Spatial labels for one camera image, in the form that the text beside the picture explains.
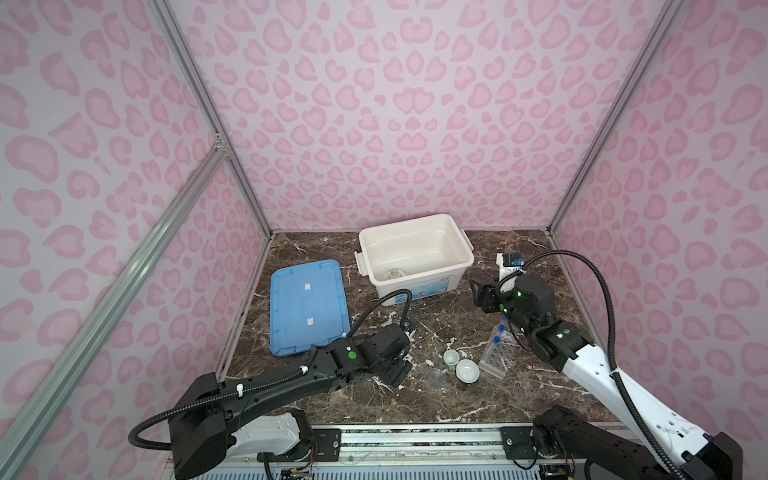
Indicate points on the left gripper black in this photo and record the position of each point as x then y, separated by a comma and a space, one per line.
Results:
403, 366

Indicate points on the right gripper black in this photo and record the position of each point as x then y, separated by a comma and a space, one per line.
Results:
480, 296

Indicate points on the test tube with blue cap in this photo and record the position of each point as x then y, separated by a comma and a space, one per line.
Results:
497, 352

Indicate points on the clear plastic test tube rack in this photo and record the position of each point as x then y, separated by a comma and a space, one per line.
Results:
500, 369

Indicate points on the clear glass flask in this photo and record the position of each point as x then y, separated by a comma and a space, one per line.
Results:
394, 274

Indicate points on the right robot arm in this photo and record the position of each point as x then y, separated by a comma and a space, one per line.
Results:
668, 445

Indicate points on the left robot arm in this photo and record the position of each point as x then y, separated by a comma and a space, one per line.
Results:
212, 411

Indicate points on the small white ceramic crucible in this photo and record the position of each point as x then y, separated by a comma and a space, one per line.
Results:
451, 358

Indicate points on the white ceramic evaporating dish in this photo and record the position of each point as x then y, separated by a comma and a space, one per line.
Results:
467, 371

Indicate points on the blue plastic bin lid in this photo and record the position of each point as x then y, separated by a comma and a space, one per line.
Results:
308, 307

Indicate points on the white plastic storage bin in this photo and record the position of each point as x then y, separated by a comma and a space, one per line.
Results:
433, 251

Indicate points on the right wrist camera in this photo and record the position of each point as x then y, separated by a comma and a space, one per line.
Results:
508, 263

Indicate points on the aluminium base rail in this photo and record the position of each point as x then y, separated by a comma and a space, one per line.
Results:
432, 451

